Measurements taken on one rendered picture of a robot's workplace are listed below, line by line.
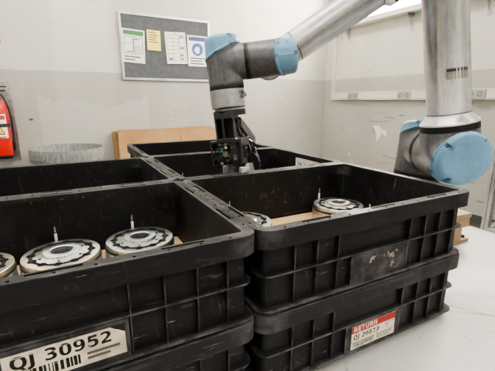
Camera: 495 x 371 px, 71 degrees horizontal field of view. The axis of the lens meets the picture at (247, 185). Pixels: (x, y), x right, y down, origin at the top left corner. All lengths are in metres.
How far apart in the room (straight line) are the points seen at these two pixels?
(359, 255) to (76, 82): 3.28
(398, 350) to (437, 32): 0.59
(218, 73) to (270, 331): 0.51
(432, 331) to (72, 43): 3.40
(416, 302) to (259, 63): 0.53
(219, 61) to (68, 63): 2.90
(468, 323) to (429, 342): 0.10
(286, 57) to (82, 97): 2.96
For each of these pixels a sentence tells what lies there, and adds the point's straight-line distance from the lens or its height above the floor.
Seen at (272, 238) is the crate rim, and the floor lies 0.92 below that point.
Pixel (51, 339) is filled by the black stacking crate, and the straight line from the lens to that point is 0.38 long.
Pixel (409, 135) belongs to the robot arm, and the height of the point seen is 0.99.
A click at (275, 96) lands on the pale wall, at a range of 4.30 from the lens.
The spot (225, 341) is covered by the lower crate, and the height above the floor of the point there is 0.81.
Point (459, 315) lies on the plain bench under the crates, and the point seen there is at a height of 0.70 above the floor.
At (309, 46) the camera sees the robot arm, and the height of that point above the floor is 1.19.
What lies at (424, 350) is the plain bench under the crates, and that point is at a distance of 0.65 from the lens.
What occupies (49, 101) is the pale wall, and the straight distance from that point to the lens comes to 3.57.
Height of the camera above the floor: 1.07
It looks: 14 degrees down
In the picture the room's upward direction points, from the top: straight up
